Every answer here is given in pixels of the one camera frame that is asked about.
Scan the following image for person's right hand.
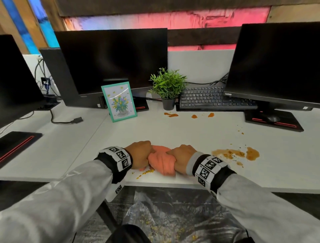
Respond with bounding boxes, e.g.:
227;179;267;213
166;144;198;176

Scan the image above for person's left hand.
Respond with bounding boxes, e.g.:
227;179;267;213
124;141;153;171

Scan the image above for orange cleaning cloth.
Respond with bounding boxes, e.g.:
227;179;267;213
139;145;181;177

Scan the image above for person's right forearm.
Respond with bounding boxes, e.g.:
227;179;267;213
186;151;320;243

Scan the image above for person's left forearm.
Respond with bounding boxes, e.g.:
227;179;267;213
0;146;133;243

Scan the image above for yellow food crumbs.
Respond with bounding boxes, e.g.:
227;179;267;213
136;169;155;180

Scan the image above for left wristband with square markers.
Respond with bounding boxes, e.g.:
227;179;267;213
94;146;133;184

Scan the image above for wristband with square markers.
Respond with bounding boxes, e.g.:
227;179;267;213
94;146;133;184
191;154;237;198

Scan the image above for right wristband with square markers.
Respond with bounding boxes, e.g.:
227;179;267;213
191;154;237;198

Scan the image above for teal framed flower picture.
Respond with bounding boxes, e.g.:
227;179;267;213
101;81;138;123

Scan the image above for clear plastic bag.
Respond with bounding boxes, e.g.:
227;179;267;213
122;186;248;243

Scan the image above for black computer keyboard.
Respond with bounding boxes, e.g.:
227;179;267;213
176;86;258;111

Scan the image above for small green potted plant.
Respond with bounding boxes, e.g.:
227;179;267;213
149;67;188;111

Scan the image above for black table leg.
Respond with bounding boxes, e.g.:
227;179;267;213
96;200;118;234

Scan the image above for large orange sauce spill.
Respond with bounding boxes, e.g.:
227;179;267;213
212;147;260;167

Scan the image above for white desk divider panel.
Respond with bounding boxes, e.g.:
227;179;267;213
167;49;236;86

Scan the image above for black computer monitor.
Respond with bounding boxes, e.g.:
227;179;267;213
223;22;320;111
54;28;168;96
0;35;46;129
39;48;105;109

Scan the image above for black cable with plug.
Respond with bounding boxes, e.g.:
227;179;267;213
49;109;84;125

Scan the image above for black keyboard cables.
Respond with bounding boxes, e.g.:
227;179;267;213
185;72;229;87

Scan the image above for wall socket with cables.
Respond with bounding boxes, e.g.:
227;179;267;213
34;58;60;100

